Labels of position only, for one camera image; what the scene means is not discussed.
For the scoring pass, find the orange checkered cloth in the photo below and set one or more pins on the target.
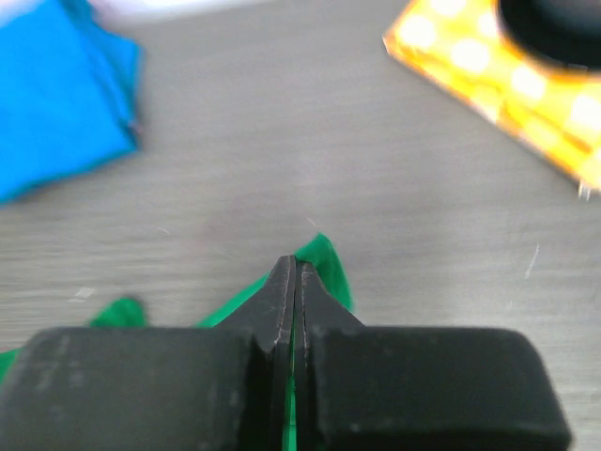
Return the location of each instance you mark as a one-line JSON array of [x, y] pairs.
[[463, 47]]

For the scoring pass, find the blue t shirt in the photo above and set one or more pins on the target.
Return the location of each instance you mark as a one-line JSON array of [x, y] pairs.
[[69, 93]]

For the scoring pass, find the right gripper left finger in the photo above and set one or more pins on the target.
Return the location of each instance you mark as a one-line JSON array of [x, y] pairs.
[[158, 388]]

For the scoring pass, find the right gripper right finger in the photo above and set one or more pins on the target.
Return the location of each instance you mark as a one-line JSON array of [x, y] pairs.
[[360, 387]]

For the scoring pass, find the black saucer plate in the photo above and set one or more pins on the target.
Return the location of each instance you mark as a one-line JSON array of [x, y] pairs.
[[563, 33]]

